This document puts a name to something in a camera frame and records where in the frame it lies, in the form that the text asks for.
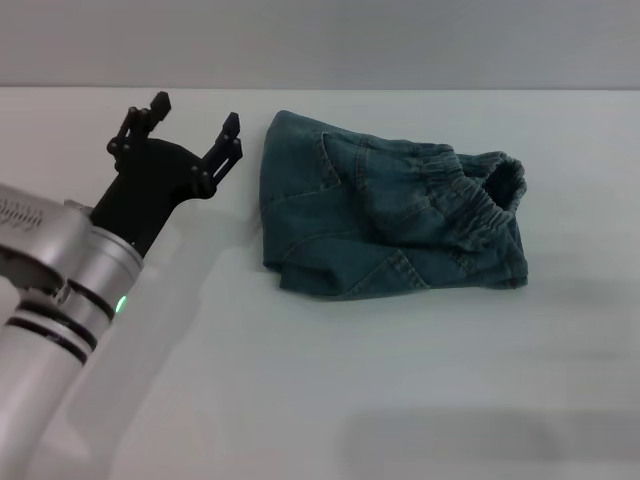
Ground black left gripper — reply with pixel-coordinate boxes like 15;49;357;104
88;91;245;257

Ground blue denim shorts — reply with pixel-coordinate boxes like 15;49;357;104
259;109;530;301

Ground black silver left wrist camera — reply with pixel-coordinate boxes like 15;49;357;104
0;183;96;294

